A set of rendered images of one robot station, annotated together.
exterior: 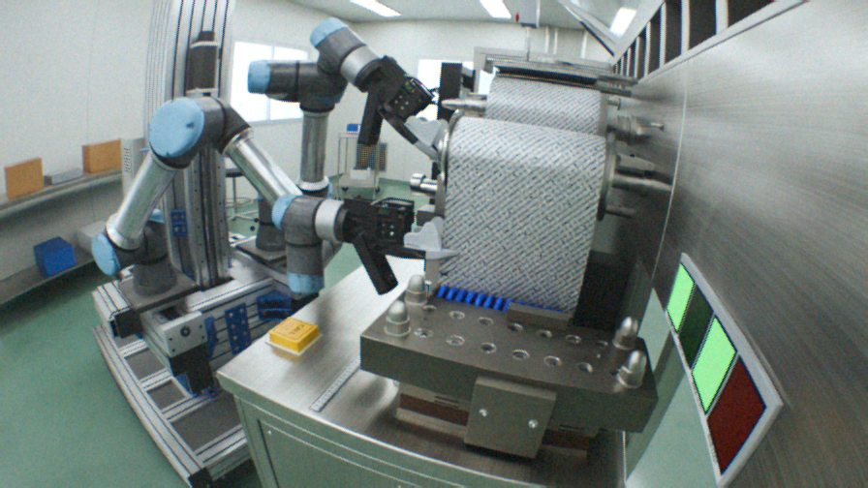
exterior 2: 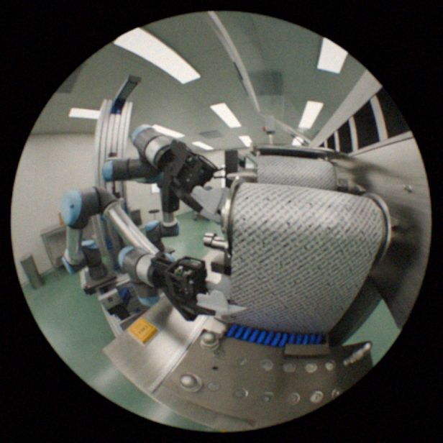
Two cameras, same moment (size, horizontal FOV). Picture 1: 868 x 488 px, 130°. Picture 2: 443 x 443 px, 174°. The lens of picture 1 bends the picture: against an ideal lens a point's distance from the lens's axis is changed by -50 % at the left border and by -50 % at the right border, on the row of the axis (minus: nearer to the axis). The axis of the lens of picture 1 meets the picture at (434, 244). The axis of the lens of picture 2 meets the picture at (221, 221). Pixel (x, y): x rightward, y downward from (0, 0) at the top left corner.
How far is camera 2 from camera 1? 0.45 m
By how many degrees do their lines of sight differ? 6
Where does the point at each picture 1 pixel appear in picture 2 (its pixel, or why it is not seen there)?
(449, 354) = (234, 410)
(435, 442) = (226, 419)
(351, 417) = (172, 400)
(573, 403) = not seen: outside the picture
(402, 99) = (188, 172)
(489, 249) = (272, 307)
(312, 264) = (147, 293)
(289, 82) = (124, 172)
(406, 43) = (216, 159)
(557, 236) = (333, 295)
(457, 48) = not seen: hidden behind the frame
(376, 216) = (170, 281)
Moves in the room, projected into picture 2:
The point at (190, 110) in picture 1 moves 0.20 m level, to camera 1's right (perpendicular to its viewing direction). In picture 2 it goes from (71, 197) to (102, 190)
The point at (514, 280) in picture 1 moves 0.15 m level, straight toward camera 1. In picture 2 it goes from (290, 323) to (286, 396)
